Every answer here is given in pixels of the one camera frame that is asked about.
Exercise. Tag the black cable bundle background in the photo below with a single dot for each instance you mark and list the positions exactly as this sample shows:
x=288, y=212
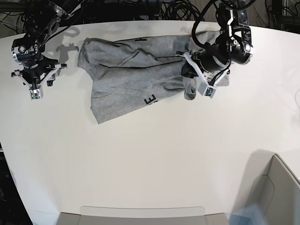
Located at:
x=175, y=10

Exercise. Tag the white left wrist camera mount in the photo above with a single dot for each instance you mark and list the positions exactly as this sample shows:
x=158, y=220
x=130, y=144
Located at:
x=205, y=84

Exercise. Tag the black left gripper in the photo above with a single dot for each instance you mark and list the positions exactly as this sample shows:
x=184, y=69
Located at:
x=209, y=59

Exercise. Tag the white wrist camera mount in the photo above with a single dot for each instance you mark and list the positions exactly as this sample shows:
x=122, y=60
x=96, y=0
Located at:
x=205, y=84
x=35, y=86

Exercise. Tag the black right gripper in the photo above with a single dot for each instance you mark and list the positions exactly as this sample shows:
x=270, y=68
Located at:
x=38, y=69

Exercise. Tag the grey chair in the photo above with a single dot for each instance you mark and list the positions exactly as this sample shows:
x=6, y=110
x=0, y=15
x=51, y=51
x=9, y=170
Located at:
x=274, y=198
x=129, y=216

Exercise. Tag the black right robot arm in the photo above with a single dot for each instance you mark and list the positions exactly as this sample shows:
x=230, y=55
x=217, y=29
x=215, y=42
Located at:
x=41, y=23

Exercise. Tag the grey chair bottom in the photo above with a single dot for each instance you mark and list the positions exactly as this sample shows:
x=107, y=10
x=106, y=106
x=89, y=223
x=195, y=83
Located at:
x=129, y=216

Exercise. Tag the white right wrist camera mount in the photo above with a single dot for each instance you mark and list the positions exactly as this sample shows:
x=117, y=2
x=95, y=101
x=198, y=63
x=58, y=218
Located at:
x=35, y=86

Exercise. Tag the grey chair right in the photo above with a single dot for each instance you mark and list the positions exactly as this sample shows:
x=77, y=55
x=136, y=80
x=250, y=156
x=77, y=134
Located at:
x=274, y=198

